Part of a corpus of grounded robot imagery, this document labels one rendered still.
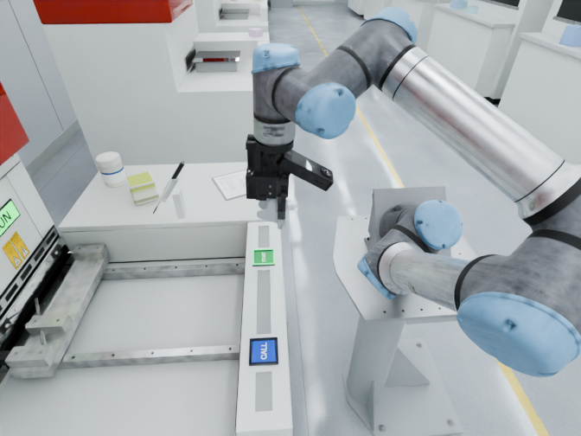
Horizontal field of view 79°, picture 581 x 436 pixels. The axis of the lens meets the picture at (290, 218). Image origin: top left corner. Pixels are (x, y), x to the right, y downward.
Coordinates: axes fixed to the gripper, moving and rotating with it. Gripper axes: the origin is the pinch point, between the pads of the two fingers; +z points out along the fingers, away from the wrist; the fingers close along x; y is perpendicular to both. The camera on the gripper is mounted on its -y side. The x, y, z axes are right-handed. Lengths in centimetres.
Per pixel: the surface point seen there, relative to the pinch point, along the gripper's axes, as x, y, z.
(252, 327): 16.4, 5.0, 14.7
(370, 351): -12, -34, 69
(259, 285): 4.6, 4.7, 15.3
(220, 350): 15.4, 13.0, 26.1
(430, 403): -11, -67, 107
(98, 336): 11, 44, 31
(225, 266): -11.1, 16.4, 26.7
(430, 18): -607, -218, 49
